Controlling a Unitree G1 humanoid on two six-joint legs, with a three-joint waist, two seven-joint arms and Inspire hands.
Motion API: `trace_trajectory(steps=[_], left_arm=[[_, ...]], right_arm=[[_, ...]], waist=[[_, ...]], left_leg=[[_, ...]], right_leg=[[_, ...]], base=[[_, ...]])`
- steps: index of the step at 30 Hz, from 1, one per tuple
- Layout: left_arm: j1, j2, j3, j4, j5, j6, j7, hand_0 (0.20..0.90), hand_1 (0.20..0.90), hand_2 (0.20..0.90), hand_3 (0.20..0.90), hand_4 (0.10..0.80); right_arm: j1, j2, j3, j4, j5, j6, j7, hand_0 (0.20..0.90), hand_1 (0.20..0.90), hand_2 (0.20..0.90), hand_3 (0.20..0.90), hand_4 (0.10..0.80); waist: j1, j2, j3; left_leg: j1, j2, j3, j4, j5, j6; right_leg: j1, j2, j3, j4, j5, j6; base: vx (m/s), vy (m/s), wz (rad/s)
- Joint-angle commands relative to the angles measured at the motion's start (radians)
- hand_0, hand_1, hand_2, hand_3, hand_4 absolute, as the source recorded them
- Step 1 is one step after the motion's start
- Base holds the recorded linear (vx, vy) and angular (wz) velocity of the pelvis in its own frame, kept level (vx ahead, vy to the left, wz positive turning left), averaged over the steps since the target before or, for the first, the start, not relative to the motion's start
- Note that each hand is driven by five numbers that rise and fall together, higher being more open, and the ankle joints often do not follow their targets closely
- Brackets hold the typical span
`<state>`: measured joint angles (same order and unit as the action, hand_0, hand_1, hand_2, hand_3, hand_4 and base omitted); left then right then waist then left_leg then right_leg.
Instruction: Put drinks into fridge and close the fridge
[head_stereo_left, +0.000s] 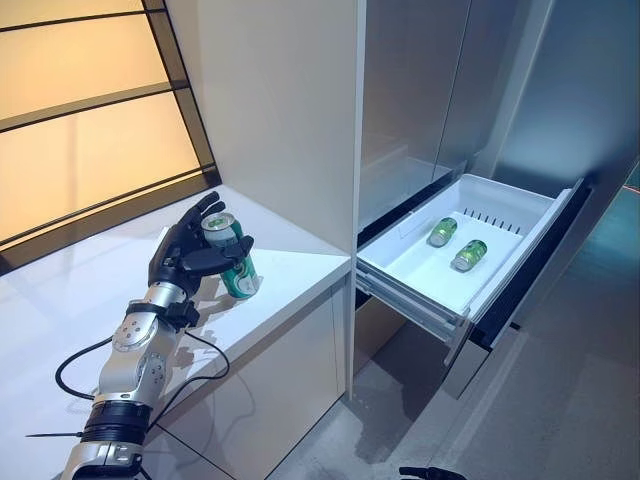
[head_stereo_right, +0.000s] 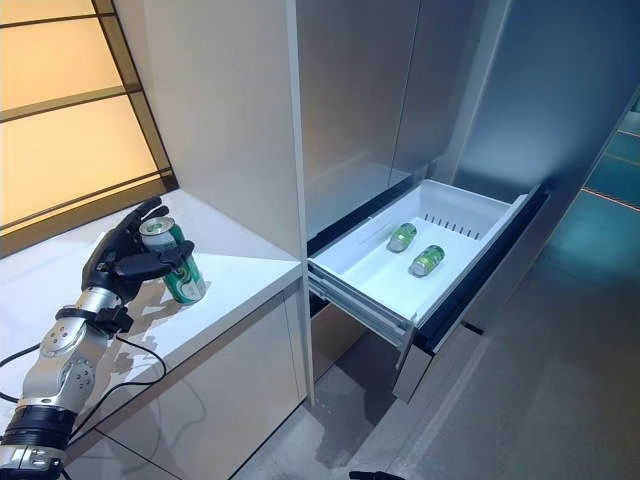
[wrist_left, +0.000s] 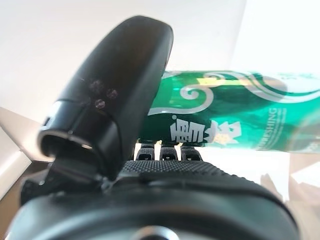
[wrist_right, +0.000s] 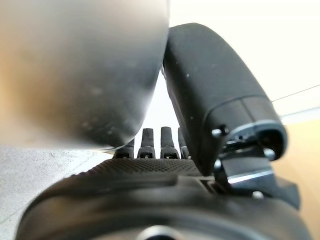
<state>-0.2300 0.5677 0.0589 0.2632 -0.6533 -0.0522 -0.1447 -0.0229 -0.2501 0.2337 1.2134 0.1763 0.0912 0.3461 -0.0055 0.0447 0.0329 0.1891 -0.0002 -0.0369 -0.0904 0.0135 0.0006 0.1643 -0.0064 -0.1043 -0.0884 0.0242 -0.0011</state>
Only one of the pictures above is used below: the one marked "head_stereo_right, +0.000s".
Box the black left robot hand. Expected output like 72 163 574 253
79 196 196 304

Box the tall green drink can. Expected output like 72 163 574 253
138 216 207 304

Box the white fridge drawer, steel front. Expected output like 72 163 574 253
305 179 551 399

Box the stainless steel fridge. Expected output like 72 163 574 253
294 0 640 331

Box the white base cabinet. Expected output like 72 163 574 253
64 277 314 480

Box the tall white cabinet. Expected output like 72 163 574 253
112 0 321 406

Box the green bottle, near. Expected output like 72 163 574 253
407 244 446 278

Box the green bottle,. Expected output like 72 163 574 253
386 221 419 254
407 244 446 278

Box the green bottle, far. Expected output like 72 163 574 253
386 221 419 254

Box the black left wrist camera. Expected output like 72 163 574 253
54 307 135 334

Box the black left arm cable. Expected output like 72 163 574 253
0 333 169 401

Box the dark window frame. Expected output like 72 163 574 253
0 0 181 246

